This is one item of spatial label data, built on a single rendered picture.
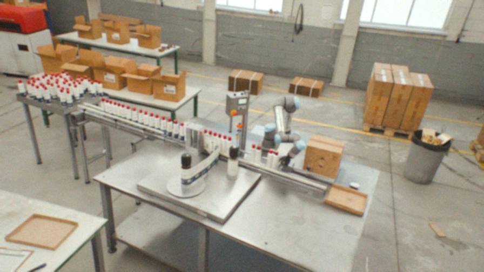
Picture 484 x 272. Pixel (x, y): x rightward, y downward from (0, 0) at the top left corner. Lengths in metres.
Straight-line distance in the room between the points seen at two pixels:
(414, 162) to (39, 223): 4.23
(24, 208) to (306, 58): 6.68
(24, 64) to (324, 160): 6.25
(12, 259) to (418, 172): 4.41
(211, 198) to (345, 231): 1.03
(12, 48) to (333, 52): 6.31
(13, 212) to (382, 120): 5.21
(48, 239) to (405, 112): 5.22
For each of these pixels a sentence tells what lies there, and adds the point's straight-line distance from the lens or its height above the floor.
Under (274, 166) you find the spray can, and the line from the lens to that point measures 3.12.
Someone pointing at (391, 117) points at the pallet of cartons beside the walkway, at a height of 0.32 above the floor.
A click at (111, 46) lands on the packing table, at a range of 7.31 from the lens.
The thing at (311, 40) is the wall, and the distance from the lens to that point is 8.35.
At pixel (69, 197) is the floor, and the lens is 4.50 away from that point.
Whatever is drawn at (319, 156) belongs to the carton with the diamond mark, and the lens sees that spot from 3.20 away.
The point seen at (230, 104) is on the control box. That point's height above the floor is 1.41.
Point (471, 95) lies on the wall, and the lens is 8.77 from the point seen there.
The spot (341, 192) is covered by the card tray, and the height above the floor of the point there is 0.83.
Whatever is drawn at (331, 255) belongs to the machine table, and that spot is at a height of 0.83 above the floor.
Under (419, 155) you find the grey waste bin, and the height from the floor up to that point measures 0.41.
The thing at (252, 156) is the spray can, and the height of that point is 0.97.
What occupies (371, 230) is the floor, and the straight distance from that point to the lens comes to 4.24.
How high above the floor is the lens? 2.61
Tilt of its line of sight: 28 degrees down
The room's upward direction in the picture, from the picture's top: 5 degrees clockwise
